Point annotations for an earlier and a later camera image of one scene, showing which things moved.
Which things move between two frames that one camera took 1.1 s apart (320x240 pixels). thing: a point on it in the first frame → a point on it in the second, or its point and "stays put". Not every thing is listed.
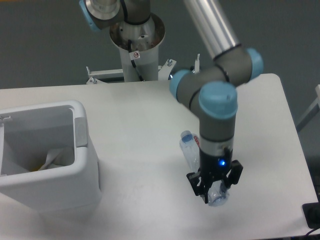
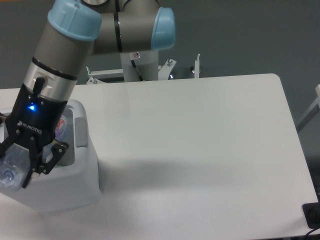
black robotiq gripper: [215, 168] → [34, 119]
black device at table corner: [312, 213] stays put
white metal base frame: [96, 77] stays put
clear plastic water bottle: [218, 194] → [14, 165]
